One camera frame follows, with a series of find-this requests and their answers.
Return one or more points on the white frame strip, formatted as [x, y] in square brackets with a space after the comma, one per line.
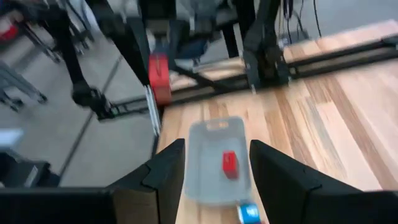
[153, 109]

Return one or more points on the large red USB charger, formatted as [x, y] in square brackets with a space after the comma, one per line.
[159, 79]

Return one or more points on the black aluminium table frame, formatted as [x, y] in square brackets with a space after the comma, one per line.
[342, 59]

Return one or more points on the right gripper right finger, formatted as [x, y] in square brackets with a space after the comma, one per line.
[295, 196]

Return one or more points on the blue and white charger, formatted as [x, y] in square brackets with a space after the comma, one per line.
[248, 214]

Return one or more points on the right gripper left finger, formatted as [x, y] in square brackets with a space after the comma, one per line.
[155, 193]

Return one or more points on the grey plastic storage bin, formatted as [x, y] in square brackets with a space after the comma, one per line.
[205, 180]

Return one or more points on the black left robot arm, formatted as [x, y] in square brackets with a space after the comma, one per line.
[264, 59]

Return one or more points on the small red plug charger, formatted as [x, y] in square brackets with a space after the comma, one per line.
[230, 165]

